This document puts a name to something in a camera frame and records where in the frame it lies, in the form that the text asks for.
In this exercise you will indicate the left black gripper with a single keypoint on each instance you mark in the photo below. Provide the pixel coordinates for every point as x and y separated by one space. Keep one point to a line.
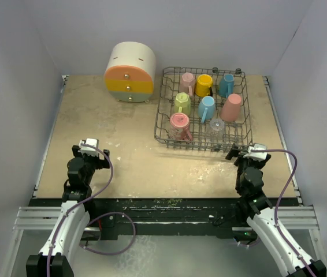
100 164

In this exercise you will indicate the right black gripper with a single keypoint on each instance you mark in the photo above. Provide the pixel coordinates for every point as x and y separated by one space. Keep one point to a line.
234 152

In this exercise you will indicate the pink handleless tumbler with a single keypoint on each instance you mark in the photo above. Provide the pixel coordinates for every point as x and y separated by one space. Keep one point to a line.
231 108

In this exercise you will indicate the light blue mug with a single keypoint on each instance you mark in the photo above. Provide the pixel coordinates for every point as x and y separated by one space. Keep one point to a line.
206 108

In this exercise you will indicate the pink floral mug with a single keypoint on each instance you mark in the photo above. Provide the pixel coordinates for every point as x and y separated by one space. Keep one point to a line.
179 127

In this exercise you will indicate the green faceted mug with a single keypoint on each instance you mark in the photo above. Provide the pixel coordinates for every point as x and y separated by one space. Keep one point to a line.
182 103

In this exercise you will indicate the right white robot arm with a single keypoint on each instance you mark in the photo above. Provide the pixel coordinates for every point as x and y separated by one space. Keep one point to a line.
262 217

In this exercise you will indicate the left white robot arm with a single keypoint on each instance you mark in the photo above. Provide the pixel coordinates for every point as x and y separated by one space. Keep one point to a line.
56 255

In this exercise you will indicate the teal textured mug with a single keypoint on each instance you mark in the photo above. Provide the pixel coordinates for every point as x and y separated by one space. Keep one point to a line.
225 87

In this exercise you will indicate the pale pink faceted mug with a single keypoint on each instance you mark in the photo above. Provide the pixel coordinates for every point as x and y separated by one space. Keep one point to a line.
187 83

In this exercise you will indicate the round pastel drawer cabinet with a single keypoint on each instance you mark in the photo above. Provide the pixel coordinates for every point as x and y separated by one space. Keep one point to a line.
130 72

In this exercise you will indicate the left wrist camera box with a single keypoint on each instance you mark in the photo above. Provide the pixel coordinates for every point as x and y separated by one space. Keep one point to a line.
89 147

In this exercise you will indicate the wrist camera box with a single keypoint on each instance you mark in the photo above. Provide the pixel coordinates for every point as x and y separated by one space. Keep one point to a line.
256 152
89 147

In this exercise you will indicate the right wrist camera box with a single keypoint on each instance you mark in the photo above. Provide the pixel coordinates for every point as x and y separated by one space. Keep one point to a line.
256 152

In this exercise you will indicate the grey wire dish rack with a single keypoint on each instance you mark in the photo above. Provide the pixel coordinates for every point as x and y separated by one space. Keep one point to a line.
238 132

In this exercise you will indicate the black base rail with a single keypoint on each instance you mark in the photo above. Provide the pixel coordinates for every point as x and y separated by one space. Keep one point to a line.
170 217

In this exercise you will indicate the aluminium table frame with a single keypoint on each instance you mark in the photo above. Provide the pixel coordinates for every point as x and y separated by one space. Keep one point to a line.
42 214

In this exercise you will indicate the yellow mug black handle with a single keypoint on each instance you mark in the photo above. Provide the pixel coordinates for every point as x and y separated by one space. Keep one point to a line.
204 84

